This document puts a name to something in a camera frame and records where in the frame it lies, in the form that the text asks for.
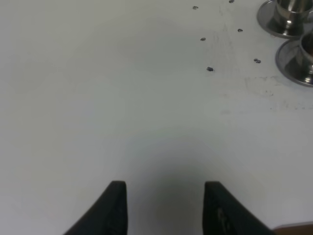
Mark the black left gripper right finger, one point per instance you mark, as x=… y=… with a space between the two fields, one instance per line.
x=223 y=214

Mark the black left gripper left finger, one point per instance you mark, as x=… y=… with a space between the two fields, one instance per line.
x=107 y=216

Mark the near stainless steel saucer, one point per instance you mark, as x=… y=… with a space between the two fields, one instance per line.
x=286 y=61

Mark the stainless steel saucer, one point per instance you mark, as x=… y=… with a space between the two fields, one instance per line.
x=286 y=61
x=267 y=22

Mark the near stainless steel teacup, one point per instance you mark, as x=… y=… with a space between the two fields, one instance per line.
x=305 y=56

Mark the stainless steel teacup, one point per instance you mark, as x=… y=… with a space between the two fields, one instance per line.
x=290 y=14
x=305 y=56

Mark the far stainless steel saucer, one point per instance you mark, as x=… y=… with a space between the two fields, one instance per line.
x=267 y=22

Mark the far stainless steel teacup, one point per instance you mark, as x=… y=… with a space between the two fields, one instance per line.
x=290 y=14

